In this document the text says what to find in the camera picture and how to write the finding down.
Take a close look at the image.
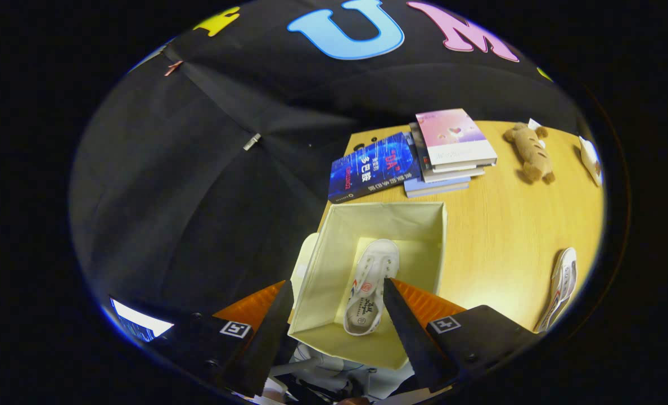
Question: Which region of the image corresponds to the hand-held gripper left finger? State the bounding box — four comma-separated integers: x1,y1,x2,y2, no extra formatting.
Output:
151,280,295,398

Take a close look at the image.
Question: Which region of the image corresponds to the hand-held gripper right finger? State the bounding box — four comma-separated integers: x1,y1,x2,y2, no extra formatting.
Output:
382,277,540,393

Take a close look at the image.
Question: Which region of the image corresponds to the white canvas shoe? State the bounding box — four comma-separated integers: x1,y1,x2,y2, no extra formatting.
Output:
535,247,578,334
342,238,400,336

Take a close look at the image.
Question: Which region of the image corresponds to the pale green fabric storage box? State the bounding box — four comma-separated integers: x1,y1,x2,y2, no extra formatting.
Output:
287,201,448,371

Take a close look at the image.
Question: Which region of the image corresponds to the bright computer screen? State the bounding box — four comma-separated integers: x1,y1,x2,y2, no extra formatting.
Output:
110,298,175,343

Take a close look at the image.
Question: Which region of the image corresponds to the light blue book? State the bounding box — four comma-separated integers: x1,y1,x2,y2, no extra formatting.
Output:
404,175,472,199

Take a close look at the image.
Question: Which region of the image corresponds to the dark blue book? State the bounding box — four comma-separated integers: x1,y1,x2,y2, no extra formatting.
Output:
327,132,422,204

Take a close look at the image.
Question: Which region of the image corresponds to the black backdrop cloth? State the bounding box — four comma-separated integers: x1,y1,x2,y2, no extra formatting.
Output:
70,0,585,338

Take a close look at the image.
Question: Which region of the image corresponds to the pink cover book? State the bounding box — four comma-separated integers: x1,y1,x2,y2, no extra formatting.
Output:
415,108,498,167

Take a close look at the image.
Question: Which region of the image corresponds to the brown plush toy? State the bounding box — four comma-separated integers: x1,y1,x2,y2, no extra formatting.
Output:
503,118,557,185

